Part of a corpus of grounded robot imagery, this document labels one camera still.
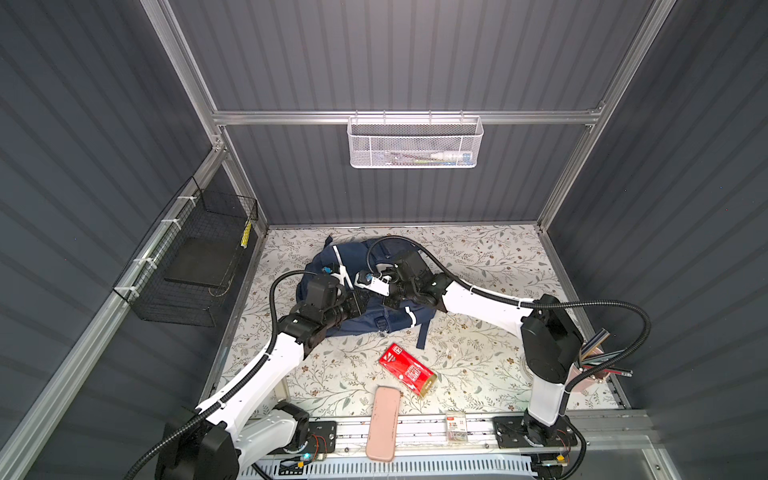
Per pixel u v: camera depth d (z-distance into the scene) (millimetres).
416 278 666
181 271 721
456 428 728
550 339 481
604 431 761
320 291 608
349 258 952
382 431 723
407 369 832
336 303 647
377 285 719
